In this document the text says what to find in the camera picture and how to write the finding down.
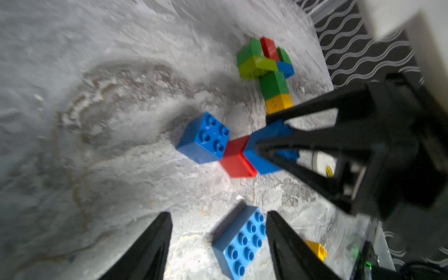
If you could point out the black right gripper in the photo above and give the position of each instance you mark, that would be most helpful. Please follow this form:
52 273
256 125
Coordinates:
402 147

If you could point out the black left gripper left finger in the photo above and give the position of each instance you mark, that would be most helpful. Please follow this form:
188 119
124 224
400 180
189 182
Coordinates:
146 259

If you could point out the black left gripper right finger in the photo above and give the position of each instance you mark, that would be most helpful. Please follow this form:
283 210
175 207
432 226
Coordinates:
291 256

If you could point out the yellow square lego brick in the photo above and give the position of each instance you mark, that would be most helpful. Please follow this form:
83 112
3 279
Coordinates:
279 103

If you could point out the green small lego brick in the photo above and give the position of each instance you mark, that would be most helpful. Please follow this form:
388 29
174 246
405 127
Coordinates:
253 48
273 84

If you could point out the lime green long lego brick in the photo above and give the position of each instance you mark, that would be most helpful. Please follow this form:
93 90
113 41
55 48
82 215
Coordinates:
256 67

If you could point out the red square lego brick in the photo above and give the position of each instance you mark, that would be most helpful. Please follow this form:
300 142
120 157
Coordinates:
234 162

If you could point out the yellow small lego brick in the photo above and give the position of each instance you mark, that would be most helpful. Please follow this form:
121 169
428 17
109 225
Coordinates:
318 249

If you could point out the light blue long lego brick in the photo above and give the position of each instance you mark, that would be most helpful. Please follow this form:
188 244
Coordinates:
237 247

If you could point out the green lego brick back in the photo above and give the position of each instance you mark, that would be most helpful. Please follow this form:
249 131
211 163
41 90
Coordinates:
283 55

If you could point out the white tape roll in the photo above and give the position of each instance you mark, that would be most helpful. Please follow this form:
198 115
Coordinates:
323 164

